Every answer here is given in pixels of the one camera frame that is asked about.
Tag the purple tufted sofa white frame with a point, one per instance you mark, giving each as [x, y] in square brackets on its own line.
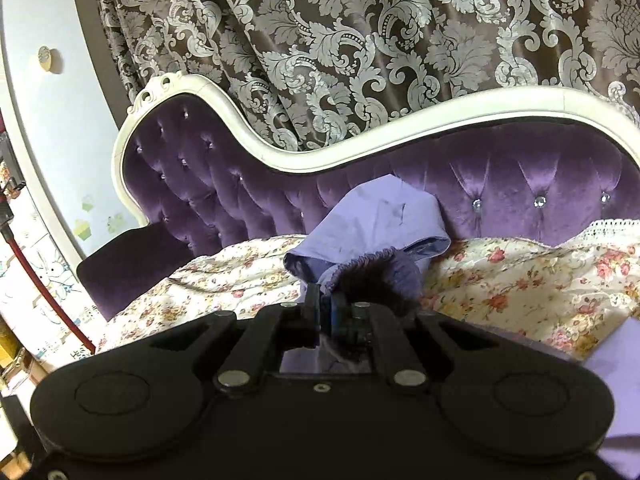
[215, 180]

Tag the cartoon printed board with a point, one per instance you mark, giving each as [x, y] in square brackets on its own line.
[55, 270]

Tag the floral blanket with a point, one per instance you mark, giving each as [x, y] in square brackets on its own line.
[520, 285]

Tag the lavender garment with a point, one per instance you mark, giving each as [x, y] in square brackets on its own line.
[372, 225]

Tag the red pole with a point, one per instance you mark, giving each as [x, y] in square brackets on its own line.
[45, 290]

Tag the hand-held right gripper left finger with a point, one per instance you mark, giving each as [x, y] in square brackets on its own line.
[320, 317]

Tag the round wall hook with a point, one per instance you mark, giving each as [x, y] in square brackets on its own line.
[46, 57]

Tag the white lace cloth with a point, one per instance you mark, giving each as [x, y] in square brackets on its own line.
[615, 227]

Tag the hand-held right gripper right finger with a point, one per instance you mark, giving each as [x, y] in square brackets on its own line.
[341, 317]

